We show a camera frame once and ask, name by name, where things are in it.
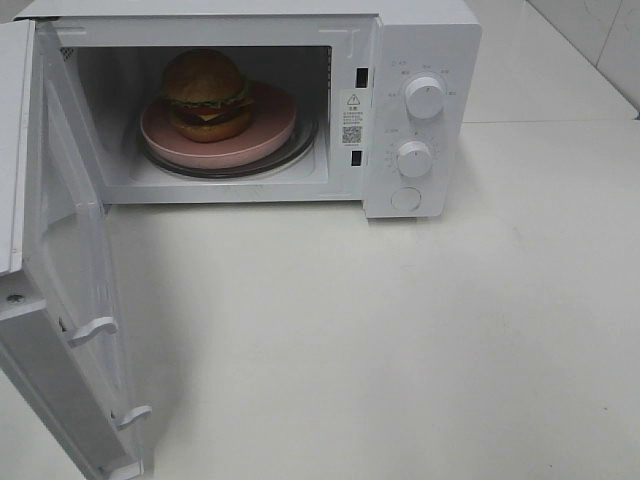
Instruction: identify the white round door button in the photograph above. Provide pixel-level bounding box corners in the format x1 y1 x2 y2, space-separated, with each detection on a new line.
391 187 422 211

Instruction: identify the pink round plate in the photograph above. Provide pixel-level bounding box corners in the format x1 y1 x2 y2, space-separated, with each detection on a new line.
140 82 297 170

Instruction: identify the burger with lettuce and cheese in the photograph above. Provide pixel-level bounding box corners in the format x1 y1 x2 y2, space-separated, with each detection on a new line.
161 49 253 143

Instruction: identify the white microwave door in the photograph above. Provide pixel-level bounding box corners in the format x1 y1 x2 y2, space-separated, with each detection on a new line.
1 19 151 479

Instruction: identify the glass microwave turntable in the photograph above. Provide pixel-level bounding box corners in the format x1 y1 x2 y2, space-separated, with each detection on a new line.
138 118 319 180

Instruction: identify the lower white round knob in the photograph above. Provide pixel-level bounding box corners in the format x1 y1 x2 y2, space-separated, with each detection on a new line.
396 140 434 178

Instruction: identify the white round knob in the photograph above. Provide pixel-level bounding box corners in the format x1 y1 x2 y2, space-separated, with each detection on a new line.
396 140 434 178
404 73 445 120

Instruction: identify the white warning label sticker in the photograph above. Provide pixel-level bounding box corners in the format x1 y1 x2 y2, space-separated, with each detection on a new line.
339 88 370 147

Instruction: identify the upper white round knob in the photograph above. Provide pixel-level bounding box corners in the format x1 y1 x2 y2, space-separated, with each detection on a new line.
404 73 445 120

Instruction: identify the white microwave oven body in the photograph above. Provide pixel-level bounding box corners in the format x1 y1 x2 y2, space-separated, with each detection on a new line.
11 1 481 218

